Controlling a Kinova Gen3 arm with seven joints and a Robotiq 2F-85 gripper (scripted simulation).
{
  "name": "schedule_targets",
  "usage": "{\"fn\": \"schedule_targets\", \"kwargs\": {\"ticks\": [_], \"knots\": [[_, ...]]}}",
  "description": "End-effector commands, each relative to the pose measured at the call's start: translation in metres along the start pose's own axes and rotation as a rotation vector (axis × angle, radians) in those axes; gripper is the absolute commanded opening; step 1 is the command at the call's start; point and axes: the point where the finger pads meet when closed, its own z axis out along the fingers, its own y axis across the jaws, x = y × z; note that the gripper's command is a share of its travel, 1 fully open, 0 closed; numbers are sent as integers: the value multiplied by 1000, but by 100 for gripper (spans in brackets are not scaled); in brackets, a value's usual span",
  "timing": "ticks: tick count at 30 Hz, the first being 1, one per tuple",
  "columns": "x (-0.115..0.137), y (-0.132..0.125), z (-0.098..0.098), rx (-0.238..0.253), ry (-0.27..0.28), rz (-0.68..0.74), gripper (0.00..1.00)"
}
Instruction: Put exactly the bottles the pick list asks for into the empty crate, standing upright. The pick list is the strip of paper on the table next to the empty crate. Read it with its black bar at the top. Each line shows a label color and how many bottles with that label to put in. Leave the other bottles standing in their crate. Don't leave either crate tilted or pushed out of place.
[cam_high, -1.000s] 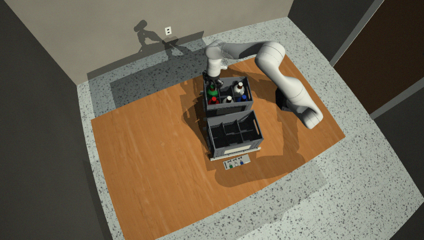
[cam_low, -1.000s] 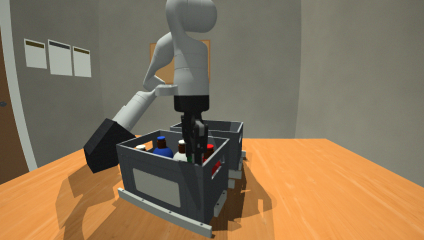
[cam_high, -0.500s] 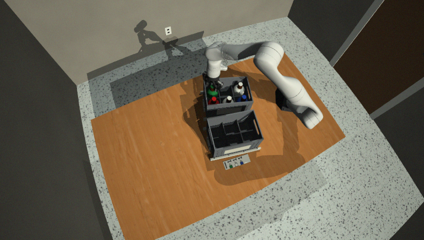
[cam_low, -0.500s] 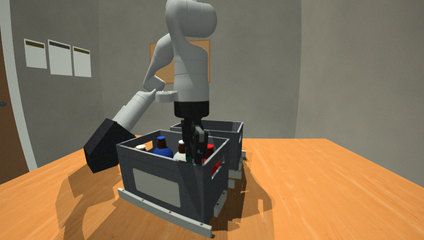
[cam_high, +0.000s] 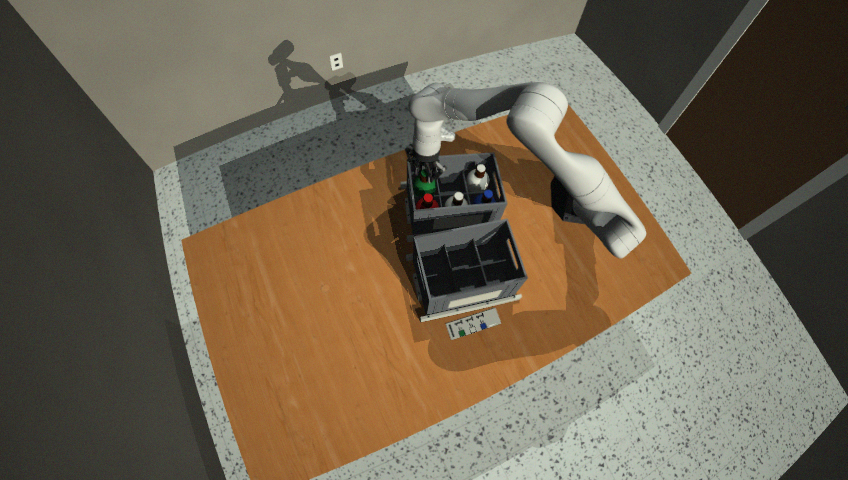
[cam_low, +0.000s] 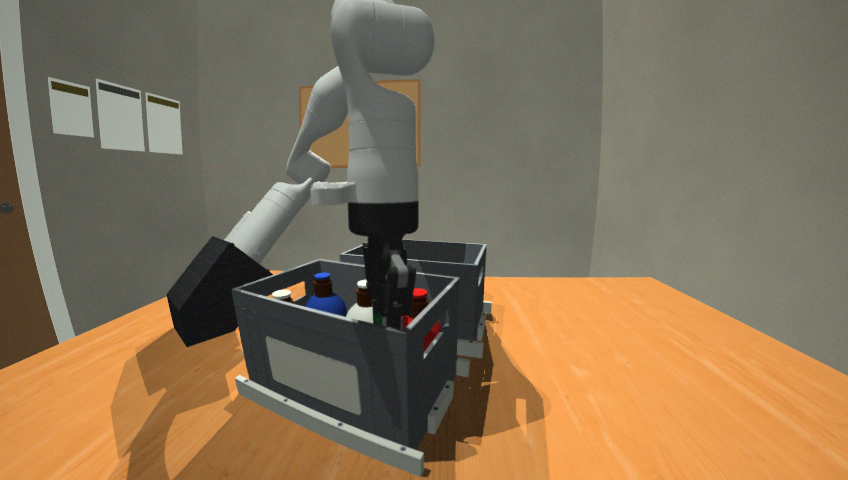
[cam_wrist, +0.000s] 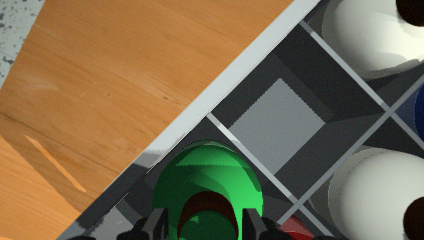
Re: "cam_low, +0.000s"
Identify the red bottle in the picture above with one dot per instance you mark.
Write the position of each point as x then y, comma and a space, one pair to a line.
419, 303

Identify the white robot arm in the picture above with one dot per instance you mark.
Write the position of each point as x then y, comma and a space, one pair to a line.
367, 37

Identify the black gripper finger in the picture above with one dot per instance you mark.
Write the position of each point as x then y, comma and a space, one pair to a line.
369, 280
399, 286

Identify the white bottle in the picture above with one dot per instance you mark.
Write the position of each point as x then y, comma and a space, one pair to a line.
362, 310
283, 295

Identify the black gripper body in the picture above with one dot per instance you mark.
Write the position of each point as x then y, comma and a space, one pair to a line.
388, 223

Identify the dark grey plastic crate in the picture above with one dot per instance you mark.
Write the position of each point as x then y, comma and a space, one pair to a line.
376, 378
455, 259

